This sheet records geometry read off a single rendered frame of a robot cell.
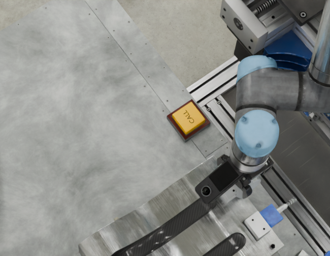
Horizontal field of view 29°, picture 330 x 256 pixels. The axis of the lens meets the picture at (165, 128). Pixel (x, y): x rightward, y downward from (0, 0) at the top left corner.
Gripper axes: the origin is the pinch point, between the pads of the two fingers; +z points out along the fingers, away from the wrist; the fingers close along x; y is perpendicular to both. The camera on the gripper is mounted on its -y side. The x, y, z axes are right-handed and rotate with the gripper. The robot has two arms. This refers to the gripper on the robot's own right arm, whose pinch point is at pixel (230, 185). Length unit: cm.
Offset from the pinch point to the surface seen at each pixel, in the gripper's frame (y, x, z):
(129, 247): -26.4, 1.6, -0.8
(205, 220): -8.9, -2.9, 2.4
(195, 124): 4.3, 18.4, 7.4
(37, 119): -27, 44, 11
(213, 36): 54, 67, 91
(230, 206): -2.5, -3.7, 2.1
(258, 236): -2.0, -12.8, -0.6
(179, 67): 35, 64, 91
